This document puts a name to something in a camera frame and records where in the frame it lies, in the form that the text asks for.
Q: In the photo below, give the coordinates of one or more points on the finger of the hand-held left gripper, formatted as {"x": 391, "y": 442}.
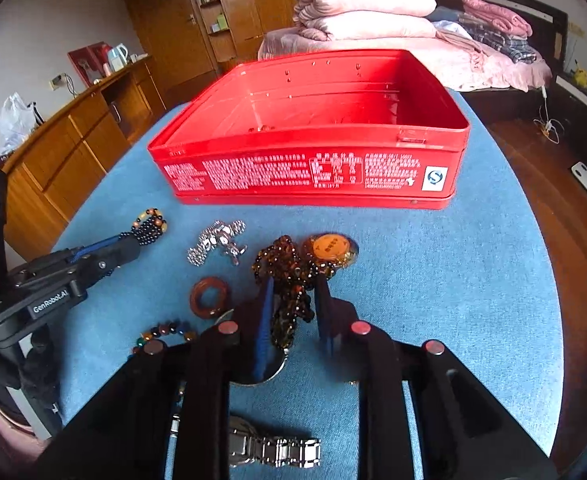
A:
{"x": 118, "y": 255}
{"x": 85, "y": 251}

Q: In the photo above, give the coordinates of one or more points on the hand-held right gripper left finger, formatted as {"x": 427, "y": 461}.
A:
{"x": 263, "y": 322}

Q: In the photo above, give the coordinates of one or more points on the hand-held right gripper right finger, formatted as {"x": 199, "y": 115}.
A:
{"x": 323, "y": 310}

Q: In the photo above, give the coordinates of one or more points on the orange round pendant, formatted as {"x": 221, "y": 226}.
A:
{"x": 331, "y": 247}

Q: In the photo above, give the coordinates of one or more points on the silver metal watch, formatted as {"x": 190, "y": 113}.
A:
{"x": 283, "y": 452}

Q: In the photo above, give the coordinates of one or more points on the red tin box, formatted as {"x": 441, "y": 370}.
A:
{"x": 273, "y": 170}

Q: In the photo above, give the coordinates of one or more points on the wooden sideboard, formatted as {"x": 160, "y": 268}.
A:
{"x": 73, "y": 150}

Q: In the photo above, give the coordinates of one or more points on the blue table cloth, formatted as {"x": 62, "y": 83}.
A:
{"x": 448, "y": 270}

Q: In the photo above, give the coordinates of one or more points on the white plastic bag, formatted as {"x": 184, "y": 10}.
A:
{"x": 15, "y": 120}

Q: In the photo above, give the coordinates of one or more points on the white cup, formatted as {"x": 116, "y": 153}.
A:
{"x": 107, "y": 69}

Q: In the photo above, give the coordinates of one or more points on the light blue electric kettle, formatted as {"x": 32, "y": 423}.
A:
{"x": 119, "y": 57}

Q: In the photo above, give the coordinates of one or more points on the wooden door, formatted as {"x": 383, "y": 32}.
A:
{"x": 173, "y": 45}

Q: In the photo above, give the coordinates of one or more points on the bed with pink sheet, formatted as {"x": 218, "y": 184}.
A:
{"x": 453, "y": 60}

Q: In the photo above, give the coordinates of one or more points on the wooden wardrobe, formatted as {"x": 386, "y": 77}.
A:
{"x": 253, "y": 0}

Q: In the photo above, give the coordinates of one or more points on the dark nightstand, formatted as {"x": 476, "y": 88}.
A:
{"x": 573, "y": 110}

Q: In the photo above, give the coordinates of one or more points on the blue pillow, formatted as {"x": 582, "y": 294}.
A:
{"x": 446, "y": 14}

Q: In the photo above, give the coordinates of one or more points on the folded plaid clothes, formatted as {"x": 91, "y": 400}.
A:
{"x": 518, "y": 50}

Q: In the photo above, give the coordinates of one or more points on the folded pink blanket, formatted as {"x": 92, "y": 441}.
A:
{"x": 498, "y": 15}

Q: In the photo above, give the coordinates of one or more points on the yellow plush toy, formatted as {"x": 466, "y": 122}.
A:
{"x": 582, "y": 77}

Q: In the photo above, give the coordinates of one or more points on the dark bed headboard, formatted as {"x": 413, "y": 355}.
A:
{"x": 543, "y": 15}

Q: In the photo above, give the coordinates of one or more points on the wall socket with charger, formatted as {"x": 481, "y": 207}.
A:
{"x": 56, "y": 82}

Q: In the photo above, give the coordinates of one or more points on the red picture frame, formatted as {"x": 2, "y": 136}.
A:
{"x": 83, "y": 62}

